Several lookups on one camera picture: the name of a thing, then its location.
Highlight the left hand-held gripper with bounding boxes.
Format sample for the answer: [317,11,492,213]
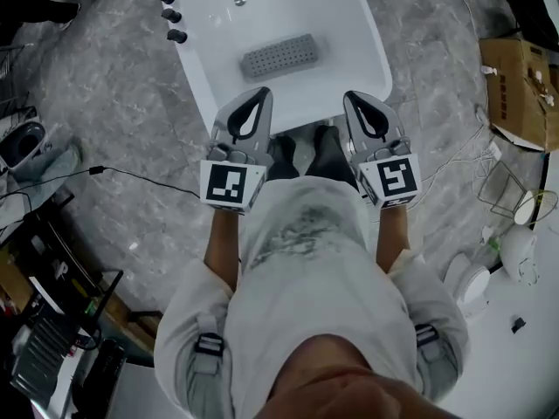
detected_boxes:
[199,87,274,214]

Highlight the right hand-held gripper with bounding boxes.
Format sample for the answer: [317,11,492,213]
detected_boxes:
[343,90,423,210]

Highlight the grey perforated bath mat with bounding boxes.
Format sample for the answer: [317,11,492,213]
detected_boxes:
[238,33,321,80]

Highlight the person's left forearm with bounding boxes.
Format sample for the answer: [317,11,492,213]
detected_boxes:
[203,209,244,292]

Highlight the person's right forearm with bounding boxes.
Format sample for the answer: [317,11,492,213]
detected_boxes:
[375,205,412,275]

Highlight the white bathtub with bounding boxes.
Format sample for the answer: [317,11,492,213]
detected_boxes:
[168,0,394,140]

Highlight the person's black trousers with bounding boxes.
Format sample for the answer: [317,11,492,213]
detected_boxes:
[266,124,359,189]

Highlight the printed cardboard box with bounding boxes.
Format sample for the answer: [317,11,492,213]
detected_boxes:
[479,37,559,153]

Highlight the green white bottle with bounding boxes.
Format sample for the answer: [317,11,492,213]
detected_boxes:
[481,224,501,253]

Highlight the person's white shirt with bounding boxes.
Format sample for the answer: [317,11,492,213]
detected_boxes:
[155,176,471,419]

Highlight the light blue cloth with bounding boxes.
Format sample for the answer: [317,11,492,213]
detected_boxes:
[10,140,85,188]

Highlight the grey round speaker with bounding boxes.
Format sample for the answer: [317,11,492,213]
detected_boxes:
[0,120,45,172]

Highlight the black router with antennae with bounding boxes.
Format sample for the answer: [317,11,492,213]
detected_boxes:
[84,269,125,338]

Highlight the person's face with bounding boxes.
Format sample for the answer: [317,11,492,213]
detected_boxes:
[266,332,464,419]

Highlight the black computer tower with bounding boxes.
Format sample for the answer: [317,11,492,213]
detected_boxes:
[10,312,78,406]

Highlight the black cable with adapter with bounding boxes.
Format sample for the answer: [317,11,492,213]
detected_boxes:
[0,165,207,203]

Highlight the wire basket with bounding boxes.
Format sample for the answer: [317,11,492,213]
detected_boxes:
[476,159,559,227]

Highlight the grey harness strap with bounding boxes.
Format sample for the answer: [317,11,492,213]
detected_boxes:
[193,316,226,375]
[411,322,440,362]

